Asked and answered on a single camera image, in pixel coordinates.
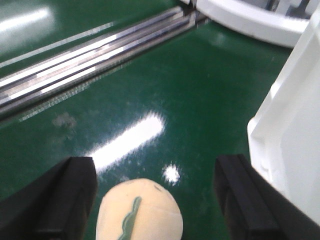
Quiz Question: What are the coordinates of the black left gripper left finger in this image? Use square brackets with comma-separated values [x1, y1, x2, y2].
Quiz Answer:
[0, 157, 98, 240]

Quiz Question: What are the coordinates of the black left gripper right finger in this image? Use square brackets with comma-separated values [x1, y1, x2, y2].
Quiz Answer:
[214, 154, 320, 240]

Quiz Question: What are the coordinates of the white plastic tote box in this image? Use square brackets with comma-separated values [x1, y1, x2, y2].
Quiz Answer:
[247, 9, 320, 223]

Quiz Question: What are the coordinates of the cream plush toy green trim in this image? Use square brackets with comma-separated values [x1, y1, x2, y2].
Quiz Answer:
[95, 178, 183, 240]

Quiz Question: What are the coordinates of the metal conveyor seam strip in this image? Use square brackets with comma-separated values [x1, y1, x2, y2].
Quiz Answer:
[0, 6, 208, 118]

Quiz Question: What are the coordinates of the white conveyor inner ring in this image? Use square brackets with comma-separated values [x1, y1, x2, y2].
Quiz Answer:
[179, 0, 316, 48]

